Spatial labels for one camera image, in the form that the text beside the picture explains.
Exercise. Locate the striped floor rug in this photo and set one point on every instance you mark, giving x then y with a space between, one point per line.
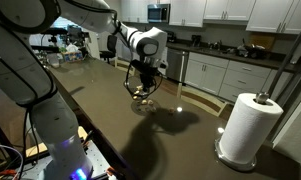
203 100

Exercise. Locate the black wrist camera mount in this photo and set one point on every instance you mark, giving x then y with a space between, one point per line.
145 64

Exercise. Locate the perforated robot base plate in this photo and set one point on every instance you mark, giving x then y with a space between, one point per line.
96 160

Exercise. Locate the white wooden chair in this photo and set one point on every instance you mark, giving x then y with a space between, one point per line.
120 62

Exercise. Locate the stainless steel microwave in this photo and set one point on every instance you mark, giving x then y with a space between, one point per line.
158 12

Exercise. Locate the white kitchen cabinets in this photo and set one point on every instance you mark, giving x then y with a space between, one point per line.
266 13
223 75

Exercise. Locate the dark kitchen countertop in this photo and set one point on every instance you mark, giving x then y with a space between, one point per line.
216 53

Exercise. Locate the white paper towel roll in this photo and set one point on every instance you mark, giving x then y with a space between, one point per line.
250 130

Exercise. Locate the stainless steel dishwasher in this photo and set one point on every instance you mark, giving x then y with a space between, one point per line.
175 65

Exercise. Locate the wooden cutting board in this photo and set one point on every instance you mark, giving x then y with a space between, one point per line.
265 40

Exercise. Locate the metal camera stand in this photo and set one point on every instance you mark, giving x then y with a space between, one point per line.
286 60

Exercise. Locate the white lower kitchen cabinets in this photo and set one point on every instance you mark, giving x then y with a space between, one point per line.
223 75

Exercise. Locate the clear plastic container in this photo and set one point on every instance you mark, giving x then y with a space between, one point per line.
53 60

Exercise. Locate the dark cooking pan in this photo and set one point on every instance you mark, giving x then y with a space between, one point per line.
253 50

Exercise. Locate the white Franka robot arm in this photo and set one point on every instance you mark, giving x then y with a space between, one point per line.
16 66

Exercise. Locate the black coffee maker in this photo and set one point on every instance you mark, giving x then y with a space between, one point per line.
196 40

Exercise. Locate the kitchen faucet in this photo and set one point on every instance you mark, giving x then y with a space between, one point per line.
218 45

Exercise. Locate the white upper kitchen cabinets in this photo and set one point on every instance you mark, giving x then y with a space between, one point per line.
266 13

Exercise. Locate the black office chair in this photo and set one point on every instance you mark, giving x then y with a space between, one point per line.
109 48

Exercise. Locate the tissue box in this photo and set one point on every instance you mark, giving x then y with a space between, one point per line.
72 56

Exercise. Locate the black camera on stand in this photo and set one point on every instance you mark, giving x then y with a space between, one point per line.
75 33

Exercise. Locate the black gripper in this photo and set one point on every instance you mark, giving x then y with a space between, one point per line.
146 76

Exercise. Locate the metal paper towel holder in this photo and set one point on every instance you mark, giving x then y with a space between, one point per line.
236 165

